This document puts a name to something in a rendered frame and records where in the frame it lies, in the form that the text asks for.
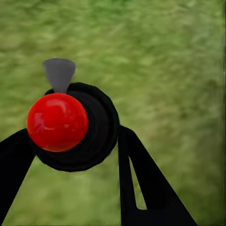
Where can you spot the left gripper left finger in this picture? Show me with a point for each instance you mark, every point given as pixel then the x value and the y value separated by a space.
pixel 16 156

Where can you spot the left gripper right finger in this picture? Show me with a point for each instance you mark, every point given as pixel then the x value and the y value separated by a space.
pixel 164 207

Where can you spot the pesticide atomizer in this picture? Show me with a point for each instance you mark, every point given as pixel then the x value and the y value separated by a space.
pixel 73 126

